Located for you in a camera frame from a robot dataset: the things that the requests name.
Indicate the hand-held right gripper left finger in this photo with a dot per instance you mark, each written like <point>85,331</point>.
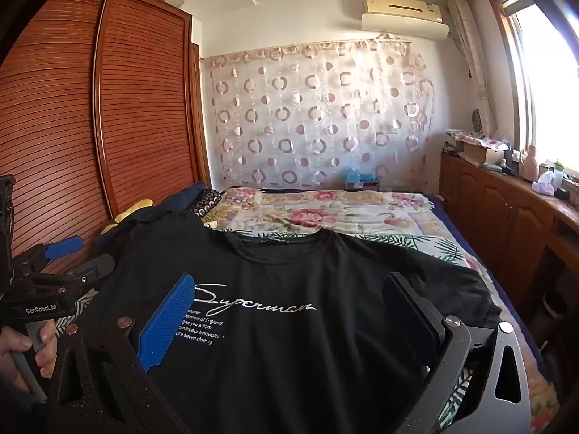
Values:
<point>165,323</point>

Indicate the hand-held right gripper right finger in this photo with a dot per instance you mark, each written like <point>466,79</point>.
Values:
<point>409,321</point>

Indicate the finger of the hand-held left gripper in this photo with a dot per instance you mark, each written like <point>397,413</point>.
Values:
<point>65,246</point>
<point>97,269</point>

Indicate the black t-shirt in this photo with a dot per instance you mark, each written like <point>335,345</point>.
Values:
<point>280,370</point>

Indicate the person's left hand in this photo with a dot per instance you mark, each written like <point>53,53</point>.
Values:
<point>47,348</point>

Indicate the leaf print bedsheet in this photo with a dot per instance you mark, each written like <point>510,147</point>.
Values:
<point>429,246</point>

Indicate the navy folded cloth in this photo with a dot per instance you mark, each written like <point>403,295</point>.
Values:
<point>181,201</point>

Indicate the wooden cabinet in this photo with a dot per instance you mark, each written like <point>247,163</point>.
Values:
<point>497,208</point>

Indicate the floral quilt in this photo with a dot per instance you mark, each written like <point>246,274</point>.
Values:
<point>316,210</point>

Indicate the blue plastic bag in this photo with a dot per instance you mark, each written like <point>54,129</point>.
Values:
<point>357,177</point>

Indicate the wooden headboard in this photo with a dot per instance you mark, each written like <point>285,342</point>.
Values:
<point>144,99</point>

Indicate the cardboard box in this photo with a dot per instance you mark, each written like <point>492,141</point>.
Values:
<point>479,153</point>

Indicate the floral cloth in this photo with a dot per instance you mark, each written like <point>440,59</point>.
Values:
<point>470,136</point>

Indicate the pink bottle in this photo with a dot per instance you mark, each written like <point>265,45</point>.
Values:
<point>529,165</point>

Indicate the small round fan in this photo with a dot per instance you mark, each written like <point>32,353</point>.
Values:
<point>476,120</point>

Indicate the circle patterned sheer curtain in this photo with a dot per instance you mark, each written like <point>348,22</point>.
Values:
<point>316,113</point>

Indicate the window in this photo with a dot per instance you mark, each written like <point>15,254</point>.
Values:
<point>547,77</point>

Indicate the white air conditioner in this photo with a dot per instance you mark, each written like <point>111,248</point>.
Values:
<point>402,16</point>

